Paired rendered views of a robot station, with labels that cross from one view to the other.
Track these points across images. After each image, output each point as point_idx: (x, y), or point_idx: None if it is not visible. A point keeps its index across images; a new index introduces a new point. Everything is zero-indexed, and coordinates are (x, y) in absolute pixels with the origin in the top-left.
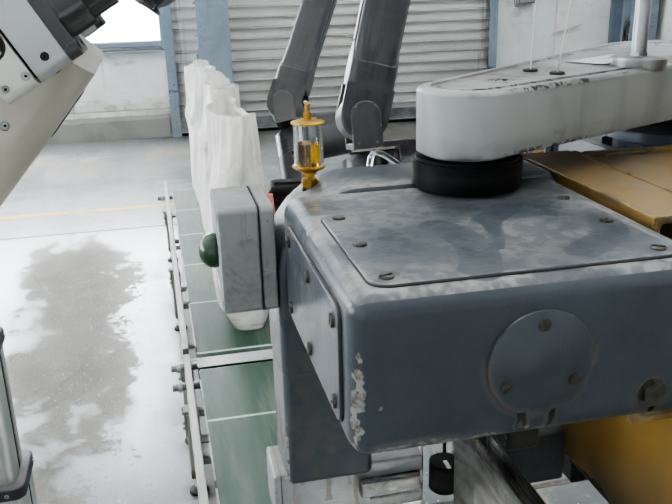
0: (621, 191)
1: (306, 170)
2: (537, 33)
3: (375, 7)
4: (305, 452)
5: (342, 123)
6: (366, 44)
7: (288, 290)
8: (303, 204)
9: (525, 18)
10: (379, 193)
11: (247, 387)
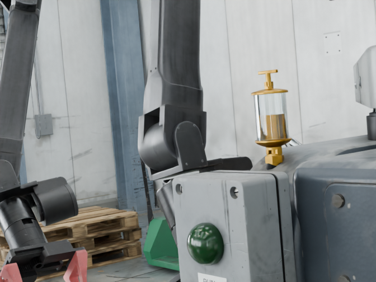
0: None
1: (281, 141)
2: (58, 158)
3: (174, 36)
4: None
5: (166, 145)
6: (173, 70)
7: (311, 271)
8: (332, 160)
9: (46, 147)
10: (373, 150)
11: None
